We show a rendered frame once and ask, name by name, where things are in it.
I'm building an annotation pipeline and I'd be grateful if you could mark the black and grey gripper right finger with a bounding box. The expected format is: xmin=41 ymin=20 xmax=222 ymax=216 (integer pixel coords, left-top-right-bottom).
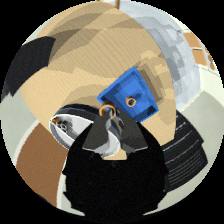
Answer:
xmin=116 ymin=107 xmax=169 ymax=176

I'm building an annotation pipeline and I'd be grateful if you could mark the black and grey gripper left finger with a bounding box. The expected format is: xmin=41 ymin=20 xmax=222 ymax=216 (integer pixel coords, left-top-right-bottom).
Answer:
xmin=62 ymin=108 xmax=114 ymax=176

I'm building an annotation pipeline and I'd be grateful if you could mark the bronze bushing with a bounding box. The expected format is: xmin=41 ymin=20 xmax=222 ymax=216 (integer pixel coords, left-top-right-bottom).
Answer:
xmin=52 ymin=117 xmax=60 ymax=125
xmin=99 ymin=101 xmax=116 ymax=119
xmin=126 ymin=96 xmax=136 ymax=106

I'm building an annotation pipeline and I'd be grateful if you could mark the blue crate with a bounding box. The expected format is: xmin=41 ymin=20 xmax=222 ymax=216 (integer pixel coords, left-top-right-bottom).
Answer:
xmin=96 ymin=66 xmax=159 ymax=123

